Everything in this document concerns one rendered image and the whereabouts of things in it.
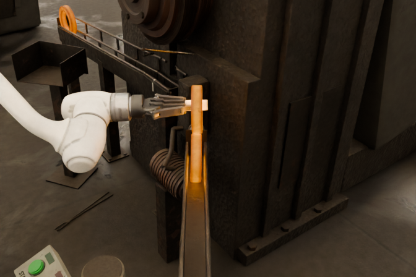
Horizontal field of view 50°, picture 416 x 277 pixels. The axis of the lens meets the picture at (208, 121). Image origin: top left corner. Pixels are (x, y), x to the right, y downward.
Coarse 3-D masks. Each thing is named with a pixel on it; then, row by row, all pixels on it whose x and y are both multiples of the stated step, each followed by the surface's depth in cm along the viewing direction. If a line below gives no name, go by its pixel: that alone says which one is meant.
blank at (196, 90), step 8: (192, 88) 137; (200, 88) 136; (192, 96) 134; (200, 96) 134; (192, 104) 133; (200, 104) 133; (192, 112) 133; (200, 112) 133; (192, 120) 134; (200, 120) 134; (192, 128) 136; (200, 128) 136
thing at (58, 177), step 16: (32, 48) 218; (48, 48) 222; (64, 48) 218; (80, 48) 215; (16, 64) 209; (32, 64) 220; (48, 64) 227; (64, 64) 201; (80, 64) 214; (32, 80) 211; (48, 80) 210; (64, 80) 204; (64, 96) 220; (64, 176) 243; (80, 176) 244
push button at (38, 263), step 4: (36, 260) 117; (40, 260) 117; (32, 264) 116; (36, 264) 116; (40, 264) 115; (28, 268) 115; (32, 268) 115; (36, 268) 115; (40, 268) 115; (32, 272) 114; (36, 272) 114
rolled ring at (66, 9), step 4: (60, 8) 266; (64, 8) 261; (68, 8) 261; (60, 12) 268; (64, 12) 269; (68, 12) 259; (72, 12) 261; (60, 16) 270; (64, 16) 271; (68, 16) 260; (72, 16) 260; (60, 20) 272; (64, 20) 272; (72, 20) 260; (64, 24) 272; (72, 24) 261; (76, 24) 262; (68, 28) 272; (72, 28) 262; (76, 28) 264; (68, 32) 268; (76, 32) 266
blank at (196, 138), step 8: (192, 136) 138; (200, 136) 138; (192, 144) 135; (200, 144) 135; (192, 152) 134; (200, 152) 134; (192, 160) 133; (200, 160) 133; (192, 168) 134; (200, 168) 134; (192, 176) 135; (200, 176) 135
